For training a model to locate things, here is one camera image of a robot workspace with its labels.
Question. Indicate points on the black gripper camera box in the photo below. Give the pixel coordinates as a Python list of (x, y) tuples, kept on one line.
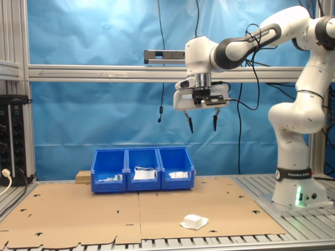
[(213, 99)]

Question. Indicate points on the clear gauze pad packet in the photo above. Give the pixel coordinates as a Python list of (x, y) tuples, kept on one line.
[(182, 174)]

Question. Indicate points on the grey black linear rail unit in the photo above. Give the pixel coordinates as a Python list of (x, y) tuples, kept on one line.
[(165, 55)]

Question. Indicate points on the stack of face masks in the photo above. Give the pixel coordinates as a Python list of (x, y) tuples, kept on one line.
[(144, 175)]

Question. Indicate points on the horizontal aluminium frame beam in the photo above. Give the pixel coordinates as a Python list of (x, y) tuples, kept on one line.
[(104, 73)]

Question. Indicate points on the brown cardboard sheet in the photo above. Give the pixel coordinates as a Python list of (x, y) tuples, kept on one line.
[(78, 209)]

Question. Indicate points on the white printed flat packet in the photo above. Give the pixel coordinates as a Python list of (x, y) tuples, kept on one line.
[(172, 175)]

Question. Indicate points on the white gauze roll packet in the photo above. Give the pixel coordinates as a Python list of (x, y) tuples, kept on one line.
[(193, 221)]

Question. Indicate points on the clear packet with green syringe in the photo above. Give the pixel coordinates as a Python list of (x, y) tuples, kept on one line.
[(118, 177), (105, 179)]

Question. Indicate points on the black socket strip rack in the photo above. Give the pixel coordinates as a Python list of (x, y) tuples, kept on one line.
[(15, 130)]

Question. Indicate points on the blue plastic bin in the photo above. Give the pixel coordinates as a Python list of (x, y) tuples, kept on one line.
[(108, 162), (175, 159), (142, 158)]

